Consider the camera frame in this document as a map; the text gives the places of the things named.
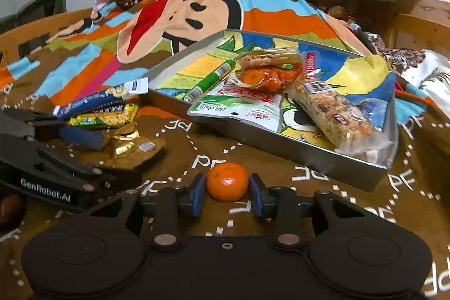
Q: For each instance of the green stick snack packet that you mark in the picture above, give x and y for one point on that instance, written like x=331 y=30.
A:
x=207 y=82

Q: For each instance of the clear nut bar packet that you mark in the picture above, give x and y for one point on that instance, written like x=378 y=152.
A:
x=330 y=113

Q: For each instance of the brown printed cartoon blanket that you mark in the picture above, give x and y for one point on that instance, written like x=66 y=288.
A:
x=218 y=145

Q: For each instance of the green yellow snack packet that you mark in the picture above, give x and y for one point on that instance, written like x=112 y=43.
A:
x=102 y=119

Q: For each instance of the white floral cloth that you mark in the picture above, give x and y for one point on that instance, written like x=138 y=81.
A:
x=429 y=71

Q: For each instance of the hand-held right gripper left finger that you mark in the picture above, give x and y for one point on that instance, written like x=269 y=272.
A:
x=197 y=196

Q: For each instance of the metal tray with colourful drawing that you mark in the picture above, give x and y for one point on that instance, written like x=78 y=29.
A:
x=316 y=163

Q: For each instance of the blue stick snack packet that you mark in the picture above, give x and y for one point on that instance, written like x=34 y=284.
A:
x=91 y=101

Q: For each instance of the orange mandarin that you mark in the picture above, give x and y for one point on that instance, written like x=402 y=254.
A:
x=226 y=180

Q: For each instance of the clear packet of orange snacks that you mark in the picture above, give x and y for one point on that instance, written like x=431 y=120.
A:
x=263 y=78

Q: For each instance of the smooth gold snack packet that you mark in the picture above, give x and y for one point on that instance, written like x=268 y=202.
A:
x=123 y=145

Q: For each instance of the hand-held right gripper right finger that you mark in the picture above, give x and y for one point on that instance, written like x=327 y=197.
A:
x=256 y=196

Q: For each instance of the crinkled gold snack packet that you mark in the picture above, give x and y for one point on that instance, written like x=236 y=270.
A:
x=147 y=156

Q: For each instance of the clear rice cracker bar packet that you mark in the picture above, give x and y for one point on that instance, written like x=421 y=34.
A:
x=267 y=59

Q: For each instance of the white green snack pouch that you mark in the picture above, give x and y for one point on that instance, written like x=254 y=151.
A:
x=239 y=106

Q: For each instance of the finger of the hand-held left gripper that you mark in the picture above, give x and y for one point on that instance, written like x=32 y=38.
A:
x=116 y=177
x=81 y=138

